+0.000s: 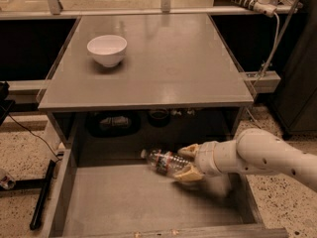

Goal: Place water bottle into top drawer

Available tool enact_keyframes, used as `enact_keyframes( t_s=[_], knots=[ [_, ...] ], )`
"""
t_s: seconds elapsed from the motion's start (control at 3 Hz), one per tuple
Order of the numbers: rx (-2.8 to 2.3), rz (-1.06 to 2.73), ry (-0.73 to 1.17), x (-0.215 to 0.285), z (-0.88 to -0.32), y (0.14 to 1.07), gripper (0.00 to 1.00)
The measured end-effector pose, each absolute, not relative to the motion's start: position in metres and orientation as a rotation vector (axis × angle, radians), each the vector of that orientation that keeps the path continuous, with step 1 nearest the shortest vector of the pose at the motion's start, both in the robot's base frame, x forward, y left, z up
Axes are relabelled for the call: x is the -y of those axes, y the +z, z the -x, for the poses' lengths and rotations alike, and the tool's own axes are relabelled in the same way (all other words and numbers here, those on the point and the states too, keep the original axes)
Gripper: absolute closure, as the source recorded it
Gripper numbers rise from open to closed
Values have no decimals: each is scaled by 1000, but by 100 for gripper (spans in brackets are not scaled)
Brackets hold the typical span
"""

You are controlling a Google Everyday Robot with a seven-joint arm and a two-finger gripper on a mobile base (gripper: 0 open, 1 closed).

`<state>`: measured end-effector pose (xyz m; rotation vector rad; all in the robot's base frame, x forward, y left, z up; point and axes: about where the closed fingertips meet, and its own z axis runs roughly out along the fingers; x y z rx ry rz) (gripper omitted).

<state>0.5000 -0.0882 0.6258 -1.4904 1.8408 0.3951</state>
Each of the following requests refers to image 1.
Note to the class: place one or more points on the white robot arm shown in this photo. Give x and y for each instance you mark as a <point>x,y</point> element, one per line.
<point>253,152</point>

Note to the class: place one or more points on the white ceramic bowl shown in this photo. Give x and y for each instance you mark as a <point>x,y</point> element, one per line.
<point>108,50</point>

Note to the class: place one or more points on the black device at left edge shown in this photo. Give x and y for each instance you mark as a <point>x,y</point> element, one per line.
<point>5,104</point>

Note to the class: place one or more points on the clear plastic water bottle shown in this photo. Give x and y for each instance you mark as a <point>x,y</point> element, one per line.
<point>164,162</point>

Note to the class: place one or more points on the white power strip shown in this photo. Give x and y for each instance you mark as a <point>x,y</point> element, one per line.
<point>259,6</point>

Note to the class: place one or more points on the open grey top drawer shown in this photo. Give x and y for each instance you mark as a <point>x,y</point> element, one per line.
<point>99,194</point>

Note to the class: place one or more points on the grey cabinet with flat top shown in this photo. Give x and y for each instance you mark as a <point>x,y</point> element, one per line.
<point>175,62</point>

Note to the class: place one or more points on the clear object at left floor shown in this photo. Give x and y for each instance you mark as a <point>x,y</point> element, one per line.
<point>6,180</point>

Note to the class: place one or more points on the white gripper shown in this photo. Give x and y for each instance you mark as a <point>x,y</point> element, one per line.
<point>206,159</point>

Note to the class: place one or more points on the black bar on floor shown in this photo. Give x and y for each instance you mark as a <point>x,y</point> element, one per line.
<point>37,216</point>

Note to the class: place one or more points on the black tray inside cabinet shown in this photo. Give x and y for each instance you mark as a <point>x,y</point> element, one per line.
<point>110,124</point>

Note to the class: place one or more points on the dark round container inside cabinet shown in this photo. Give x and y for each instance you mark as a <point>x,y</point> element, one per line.
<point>158,117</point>

